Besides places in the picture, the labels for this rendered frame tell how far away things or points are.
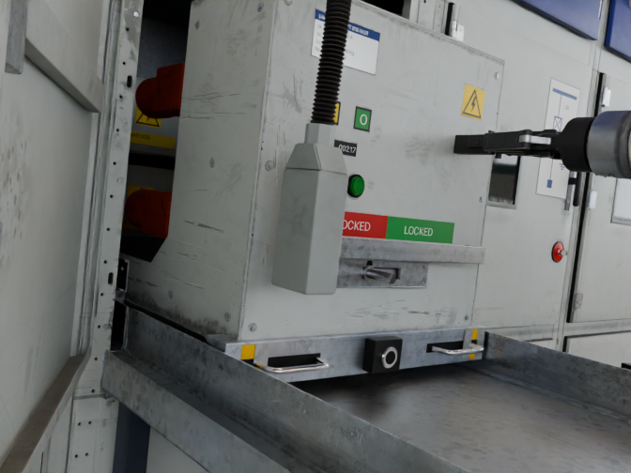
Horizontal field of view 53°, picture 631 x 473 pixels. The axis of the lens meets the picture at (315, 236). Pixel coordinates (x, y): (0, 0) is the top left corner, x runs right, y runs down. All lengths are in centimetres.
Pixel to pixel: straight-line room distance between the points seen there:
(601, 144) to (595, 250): 120
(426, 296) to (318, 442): 45
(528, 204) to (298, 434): 117
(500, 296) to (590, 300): 47
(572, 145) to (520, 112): 77
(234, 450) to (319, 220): 27
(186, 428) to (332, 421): 24
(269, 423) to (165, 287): 35
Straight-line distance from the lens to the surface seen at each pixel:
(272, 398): 71
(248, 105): 83
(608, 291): 219
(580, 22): 192
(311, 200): 72
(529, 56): 171
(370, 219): 93
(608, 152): 88
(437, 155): 103
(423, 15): 143
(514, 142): 94
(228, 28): 91
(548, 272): 185
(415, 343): 103
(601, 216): 208
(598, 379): 108
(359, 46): 91
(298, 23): 85
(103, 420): 107
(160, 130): 171
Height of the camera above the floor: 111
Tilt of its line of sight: 3 degrees down
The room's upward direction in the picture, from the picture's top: 6 degrees clockwise
